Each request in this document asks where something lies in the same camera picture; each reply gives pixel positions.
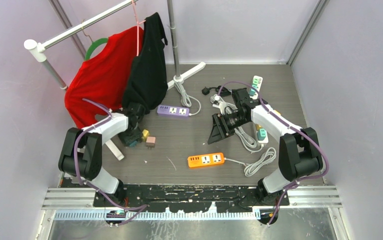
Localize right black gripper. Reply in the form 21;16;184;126
208;111;250;145

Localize yellow plug adapter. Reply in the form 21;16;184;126
141;129;150;142

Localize pink plug adapter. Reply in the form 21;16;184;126
145;136;156;148

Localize orange power strip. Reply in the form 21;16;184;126
187;152;226;169

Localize purple power strip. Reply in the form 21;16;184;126
156;104;190;119

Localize white power strip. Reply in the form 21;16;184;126
251;75;263;100
255;124;269;145

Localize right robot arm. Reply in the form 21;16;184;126
207;88;330;206

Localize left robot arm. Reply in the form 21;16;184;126
58;102;146;207

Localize black garment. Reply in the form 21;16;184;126
121;12;168;114

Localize teal adapters on far strip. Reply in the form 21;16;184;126
249;87;257;98

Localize red t-shirt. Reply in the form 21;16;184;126
64;26;144;129

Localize green clothes hanger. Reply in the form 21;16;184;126
84;37;109;61

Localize pink clothes hanger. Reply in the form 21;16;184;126
131;0;145;57

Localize metal clothes rack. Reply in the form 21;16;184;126
23;0;207;162

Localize far strip grey cord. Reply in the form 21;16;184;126
209;94;239;115

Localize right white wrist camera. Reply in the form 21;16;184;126
210;94;228;114

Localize near strip grey cord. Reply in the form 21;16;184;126
233;127;265;154

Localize black power cord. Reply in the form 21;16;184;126
201;85;234;98

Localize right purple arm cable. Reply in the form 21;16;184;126
217;80;331;226

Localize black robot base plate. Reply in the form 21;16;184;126
110;184;281;213

